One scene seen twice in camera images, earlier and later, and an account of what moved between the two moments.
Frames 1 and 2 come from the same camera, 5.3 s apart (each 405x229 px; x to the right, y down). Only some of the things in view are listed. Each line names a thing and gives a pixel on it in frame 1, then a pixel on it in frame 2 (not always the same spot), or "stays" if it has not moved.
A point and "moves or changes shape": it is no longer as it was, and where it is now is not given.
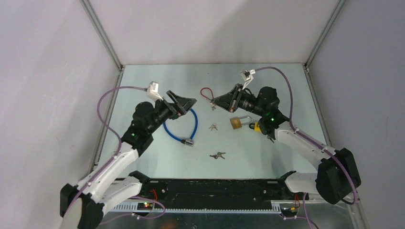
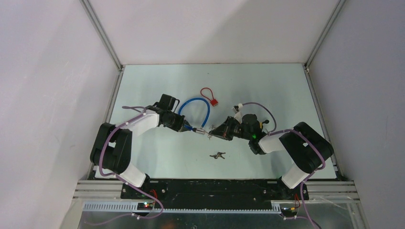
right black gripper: (225, 101) -> (223, 130)
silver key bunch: (213, 126) moves or changes shape
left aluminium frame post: (91, 12) stays
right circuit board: (289, 212) stays
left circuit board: (145, 205) stays
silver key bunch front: (219, 154) stays
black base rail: (217, 192) stays
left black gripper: (186, 103) -> (179, 127)
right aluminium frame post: (324, 34) stays
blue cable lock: (188, 142) -> (200, 130)
